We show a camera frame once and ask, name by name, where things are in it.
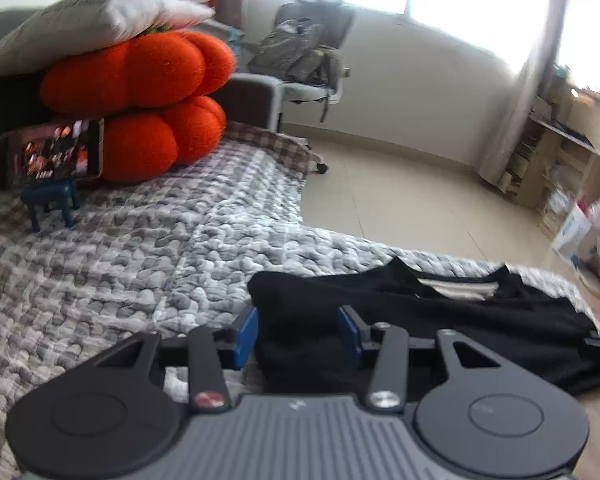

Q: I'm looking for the brown plaid blanket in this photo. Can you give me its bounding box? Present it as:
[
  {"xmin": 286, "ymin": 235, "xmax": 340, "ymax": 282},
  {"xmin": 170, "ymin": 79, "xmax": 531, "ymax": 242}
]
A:
[{"xmin": 225, "ymin": 120, "xmax": 325, "ymax": 176}]

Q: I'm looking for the wooden shelf unit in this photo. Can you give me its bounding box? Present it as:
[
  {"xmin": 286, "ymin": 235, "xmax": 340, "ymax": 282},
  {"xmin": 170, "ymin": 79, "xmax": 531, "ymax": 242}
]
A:
[{"xmin": 500, "ymin": 65, "xmax": 600, "ymax": 241}]

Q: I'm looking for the grey patterned quilt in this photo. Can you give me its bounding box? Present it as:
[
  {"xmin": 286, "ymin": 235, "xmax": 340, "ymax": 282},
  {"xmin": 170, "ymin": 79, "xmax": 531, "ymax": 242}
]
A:
[{"xmin": 0, "ymin": 122, "xmax": 600, "ymax": 466}]

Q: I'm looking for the grey backpack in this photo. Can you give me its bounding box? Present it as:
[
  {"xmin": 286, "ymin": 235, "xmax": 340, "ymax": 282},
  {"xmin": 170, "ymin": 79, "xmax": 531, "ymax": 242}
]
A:
[{"xmin": 247, "ymin": 17, "xmax": 343, "ymax": 123}]

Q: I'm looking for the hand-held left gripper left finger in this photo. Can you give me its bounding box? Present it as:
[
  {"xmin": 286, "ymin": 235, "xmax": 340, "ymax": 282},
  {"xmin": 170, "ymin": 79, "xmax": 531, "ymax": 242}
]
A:
[{"xmin": 97, "ymin": 305, "xmax": 259, "ymax": 413}]

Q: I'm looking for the blue phone stand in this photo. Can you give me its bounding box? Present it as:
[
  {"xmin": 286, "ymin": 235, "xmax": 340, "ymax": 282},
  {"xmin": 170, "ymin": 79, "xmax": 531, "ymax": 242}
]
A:
[{"xmin": 20, "ymin": 178, "xmax": 83, "ymax": 232}]

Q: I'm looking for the black shirt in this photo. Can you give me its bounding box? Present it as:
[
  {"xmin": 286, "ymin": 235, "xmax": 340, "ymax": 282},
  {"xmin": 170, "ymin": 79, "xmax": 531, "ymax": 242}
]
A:
[{"xmin": 247, "ymin": 256, "xmax": 600, "ymax": 396}]

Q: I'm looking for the orange plush cushion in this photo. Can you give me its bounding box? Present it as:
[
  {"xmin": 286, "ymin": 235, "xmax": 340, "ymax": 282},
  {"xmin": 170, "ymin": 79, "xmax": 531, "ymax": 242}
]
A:
[{"xmin": 40, "ymin": 31, "xmax": 238, "ymax": 183}]

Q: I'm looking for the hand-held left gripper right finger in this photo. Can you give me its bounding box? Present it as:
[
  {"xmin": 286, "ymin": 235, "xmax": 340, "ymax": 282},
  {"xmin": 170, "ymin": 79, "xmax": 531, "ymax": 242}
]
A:
[{"xmin": 337, "ymin": 305, "xmax": 506, "ymax": 413}]

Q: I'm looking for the grey office chair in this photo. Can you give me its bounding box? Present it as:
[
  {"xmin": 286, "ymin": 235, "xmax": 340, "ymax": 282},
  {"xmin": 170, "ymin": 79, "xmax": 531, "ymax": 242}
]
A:
[{"xmin": 272, "ymin": 0, "xmax": 355, "ymax": 176}]

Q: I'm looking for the white pillow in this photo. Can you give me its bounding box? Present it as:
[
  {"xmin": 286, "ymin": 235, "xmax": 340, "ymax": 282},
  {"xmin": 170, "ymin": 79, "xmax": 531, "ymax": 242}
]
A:
[{"xmin": 0, "ymin": 0, "xmax": 215, "ymax": 77}]

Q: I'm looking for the window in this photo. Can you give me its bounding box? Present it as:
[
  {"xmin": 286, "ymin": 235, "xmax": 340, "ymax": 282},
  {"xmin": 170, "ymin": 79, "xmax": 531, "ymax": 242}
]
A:
[{"xmin": 250, "ymin": 0, "xmax": 600, "ymax": 96}]

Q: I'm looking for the white paper bag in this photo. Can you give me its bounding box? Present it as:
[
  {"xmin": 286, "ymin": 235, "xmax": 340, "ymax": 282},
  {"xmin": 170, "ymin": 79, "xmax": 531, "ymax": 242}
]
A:
[{"xmin": 550, "ymin": 200, "xmax": 600, "ymax": 286}]

